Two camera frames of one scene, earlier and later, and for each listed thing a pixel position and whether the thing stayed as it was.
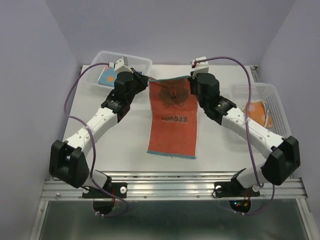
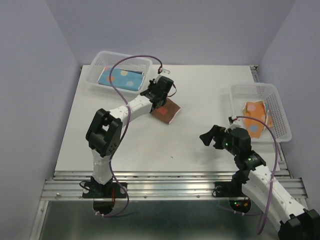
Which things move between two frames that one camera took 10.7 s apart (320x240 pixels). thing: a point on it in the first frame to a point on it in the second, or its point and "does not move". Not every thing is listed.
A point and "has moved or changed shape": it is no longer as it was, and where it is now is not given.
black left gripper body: x=132 y=94 to x=151 y=86
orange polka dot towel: x=258 y=112 does not move
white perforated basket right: x=263 y=91 does not move
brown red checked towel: x=173 y=118 has moved or changed shape
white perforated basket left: x=136 y=62 does not move
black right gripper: x=192 y=81 to x=215 y=130
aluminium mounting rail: x=170 y=185 does not move
